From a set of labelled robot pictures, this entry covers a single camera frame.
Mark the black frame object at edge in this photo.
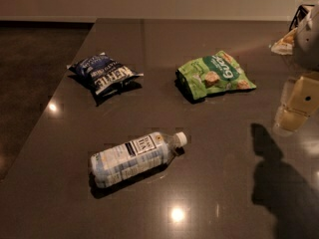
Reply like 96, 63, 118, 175
289, 4, 314, 30

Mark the dark blue kettle chip bag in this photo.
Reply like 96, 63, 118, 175
67, 53, 144, 96

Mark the yellowish translucent gripper finger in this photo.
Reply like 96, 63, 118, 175
273, 72, 319, 132

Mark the blue labelled plastic water bottle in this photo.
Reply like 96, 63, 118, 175
90, 131, 187, 188

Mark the pale snack bag at edge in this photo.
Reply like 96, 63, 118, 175
271, 28, 297, 56

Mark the green rice chip bag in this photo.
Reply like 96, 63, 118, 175
176, 51, 256, 101

